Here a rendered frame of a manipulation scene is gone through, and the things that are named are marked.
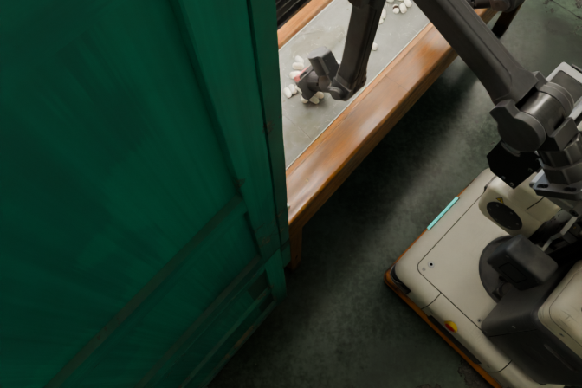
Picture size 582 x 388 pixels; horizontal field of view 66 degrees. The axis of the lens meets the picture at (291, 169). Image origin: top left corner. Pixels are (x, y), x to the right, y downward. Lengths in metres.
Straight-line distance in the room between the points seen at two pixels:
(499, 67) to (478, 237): 1.07
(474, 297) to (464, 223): 0.27
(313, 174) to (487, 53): 0.61
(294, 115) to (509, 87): 0.70
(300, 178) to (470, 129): 1.26
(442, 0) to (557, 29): 2.09
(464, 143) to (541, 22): 0.89
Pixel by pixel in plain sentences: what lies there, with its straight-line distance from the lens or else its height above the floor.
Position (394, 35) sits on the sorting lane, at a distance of 1.57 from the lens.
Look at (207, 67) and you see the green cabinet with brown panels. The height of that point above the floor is 1.60.
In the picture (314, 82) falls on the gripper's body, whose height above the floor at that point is 0.86.
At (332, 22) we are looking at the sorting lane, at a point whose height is 0.74.
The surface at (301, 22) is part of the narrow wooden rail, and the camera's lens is 1.54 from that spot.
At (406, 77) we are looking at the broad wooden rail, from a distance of 1.44.
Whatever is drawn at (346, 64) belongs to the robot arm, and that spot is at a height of 1.03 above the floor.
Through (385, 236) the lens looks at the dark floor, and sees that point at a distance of 2.02.
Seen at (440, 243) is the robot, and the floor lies 0.28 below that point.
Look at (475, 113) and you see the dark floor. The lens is 2.39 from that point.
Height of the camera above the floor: 1.91
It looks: 66 degrees down
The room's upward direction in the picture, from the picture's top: 2 degrees counter-clockwise
